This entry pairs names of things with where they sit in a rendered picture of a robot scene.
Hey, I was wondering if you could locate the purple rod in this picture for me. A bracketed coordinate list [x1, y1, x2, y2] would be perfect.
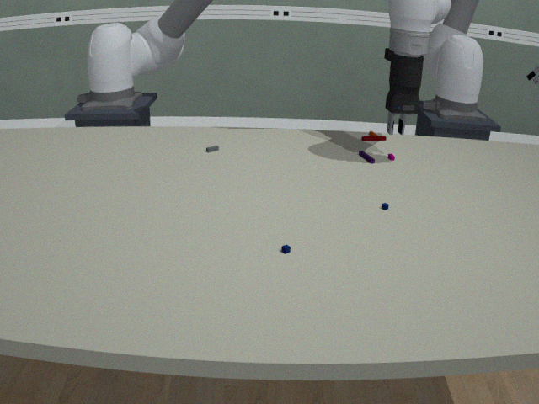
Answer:
[359, 151, 375, 164]

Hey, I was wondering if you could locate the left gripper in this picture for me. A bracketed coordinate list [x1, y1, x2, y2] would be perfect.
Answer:
[526, 66, 539, 85]

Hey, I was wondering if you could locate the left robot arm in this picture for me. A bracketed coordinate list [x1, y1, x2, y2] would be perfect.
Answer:
[422, 0, 486, 121]

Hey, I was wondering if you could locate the dark red flat bar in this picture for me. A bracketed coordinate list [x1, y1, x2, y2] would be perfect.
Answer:
[361, 136, 386, 141]

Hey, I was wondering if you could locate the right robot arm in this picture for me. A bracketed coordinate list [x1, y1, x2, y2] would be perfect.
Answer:
[77, 0, 451, 111]

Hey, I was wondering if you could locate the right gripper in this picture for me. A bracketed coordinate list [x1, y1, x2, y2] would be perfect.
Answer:
[385, 27, 430, 135]

